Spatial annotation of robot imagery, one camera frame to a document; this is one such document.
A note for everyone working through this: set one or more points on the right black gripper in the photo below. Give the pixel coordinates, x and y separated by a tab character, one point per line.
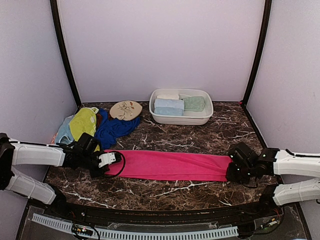
230	176

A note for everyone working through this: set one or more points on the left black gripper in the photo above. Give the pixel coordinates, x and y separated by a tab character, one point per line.
99	172

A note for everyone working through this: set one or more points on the pink towel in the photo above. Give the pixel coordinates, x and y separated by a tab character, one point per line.
171	166

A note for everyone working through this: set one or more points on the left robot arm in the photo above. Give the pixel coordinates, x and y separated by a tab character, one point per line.
14	153

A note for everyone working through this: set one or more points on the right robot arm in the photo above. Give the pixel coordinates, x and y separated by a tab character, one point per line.
278	162

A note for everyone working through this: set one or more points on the light blue crumpled towel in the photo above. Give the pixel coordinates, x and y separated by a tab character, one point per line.
64	135

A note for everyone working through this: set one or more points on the yellow green patterned towel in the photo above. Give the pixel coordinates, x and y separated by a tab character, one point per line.
84	121

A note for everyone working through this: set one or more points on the brown towel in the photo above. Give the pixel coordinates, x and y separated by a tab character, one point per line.
99	119

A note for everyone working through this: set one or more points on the green rolled towel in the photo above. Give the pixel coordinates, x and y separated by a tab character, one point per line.
194	103

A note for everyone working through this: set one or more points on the light blue rolled towel back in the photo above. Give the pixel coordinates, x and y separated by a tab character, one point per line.
171	103

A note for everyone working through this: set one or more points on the light blue rolled towel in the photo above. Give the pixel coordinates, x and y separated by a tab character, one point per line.
168	111
171	103

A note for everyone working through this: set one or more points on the light blue rolled towel front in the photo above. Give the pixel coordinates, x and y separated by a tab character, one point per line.
168	111

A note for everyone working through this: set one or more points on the white plastic tub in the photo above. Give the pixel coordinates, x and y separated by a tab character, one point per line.
188	118

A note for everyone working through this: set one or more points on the white rolled towel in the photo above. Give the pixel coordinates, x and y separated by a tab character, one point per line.
168	96

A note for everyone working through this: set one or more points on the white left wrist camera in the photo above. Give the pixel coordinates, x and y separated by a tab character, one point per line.
109	158

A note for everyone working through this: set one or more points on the black front rail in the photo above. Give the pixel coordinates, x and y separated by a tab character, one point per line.
174	207

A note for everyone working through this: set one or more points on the white slotted cable duct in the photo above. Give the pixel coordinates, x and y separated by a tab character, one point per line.
84	232

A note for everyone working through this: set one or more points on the black left frame post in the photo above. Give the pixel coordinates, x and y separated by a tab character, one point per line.
63	52

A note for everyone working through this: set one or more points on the black frame post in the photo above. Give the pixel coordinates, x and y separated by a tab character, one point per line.
258	53
63	52

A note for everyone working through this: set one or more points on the black right frame post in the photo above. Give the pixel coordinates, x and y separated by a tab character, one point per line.
258	53

